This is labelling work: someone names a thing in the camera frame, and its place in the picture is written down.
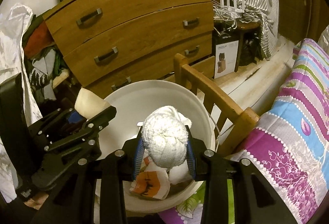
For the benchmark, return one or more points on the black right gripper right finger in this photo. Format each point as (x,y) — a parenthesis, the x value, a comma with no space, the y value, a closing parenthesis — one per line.
(255,200)

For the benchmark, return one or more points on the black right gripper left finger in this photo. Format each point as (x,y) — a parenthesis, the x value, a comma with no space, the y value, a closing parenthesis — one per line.
(72,200)

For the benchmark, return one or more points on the white tissue ball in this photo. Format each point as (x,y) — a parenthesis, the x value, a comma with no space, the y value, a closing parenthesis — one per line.
(165,136)

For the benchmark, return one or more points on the striped floral bedsheet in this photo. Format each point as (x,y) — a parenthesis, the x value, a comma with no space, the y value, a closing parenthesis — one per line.
(289,144)

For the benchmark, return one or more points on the pile of clothes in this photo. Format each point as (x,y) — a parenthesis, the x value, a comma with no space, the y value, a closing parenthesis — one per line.
(45,65)

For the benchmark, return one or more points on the wooden bed footboard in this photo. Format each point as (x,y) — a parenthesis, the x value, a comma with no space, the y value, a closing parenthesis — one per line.
(243,120)

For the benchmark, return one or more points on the white plastic bucket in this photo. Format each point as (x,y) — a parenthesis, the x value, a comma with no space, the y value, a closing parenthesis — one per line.
(134,103)

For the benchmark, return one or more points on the white plastic sheet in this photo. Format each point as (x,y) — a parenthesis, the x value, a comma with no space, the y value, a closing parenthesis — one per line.
(18,106)

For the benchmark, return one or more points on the wooden chest of drawers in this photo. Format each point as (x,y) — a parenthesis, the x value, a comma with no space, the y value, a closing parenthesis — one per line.
(108,44)

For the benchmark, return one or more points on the white product box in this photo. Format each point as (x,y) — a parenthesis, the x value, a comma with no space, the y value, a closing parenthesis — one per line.
(225,57)

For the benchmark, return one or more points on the white wifi router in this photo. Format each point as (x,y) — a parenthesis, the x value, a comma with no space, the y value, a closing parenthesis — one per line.
(230,5)

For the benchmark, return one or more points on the dark wooden wardrobe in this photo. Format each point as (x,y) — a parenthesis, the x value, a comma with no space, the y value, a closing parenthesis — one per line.
(299,19)

